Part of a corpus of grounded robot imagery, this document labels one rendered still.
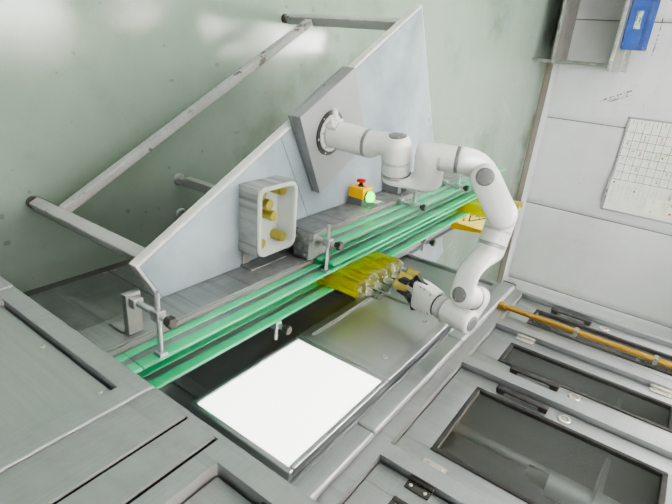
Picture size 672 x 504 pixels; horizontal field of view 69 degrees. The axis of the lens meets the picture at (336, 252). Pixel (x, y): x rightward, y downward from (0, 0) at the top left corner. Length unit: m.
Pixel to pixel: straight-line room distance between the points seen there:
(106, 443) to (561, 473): 1.05
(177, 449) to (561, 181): 6.99
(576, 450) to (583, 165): 6.09
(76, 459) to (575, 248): 7.22
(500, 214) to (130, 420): 1.06
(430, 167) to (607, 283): 6.28
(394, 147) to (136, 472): 1.16
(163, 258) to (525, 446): 1.08
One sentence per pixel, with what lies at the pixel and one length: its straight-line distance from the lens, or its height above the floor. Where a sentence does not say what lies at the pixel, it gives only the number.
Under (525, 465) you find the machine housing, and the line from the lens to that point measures 1.39.
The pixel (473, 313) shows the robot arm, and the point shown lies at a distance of 1.53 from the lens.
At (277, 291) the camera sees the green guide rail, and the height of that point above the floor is 0.94.
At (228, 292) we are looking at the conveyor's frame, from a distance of 1.45.
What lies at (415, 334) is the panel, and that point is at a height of 1.26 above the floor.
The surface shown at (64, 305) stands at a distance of 1.92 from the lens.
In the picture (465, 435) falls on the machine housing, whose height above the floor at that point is 1.56.
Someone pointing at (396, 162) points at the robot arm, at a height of 1.09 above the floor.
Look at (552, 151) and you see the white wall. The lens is 7.41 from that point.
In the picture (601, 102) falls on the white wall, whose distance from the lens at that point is 7.27.
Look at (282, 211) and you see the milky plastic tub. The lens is 1.63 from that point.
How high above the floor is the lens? 1.81
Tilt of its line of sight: 31 degrees down
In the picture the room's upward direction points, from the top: 110 degrees clockwise
